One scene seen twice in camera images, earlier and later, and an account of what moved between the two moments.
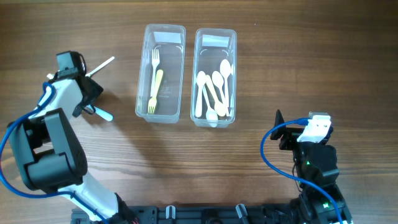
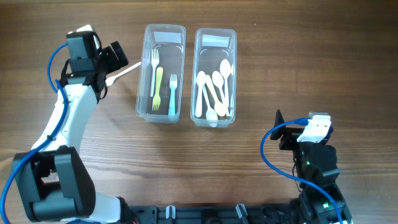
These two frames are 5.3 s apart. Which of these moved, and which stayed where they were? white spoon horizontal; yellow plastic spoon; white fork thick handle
Moved: white fork thick handle
Stayed: yellow plastic spoon; white spoon horizontal
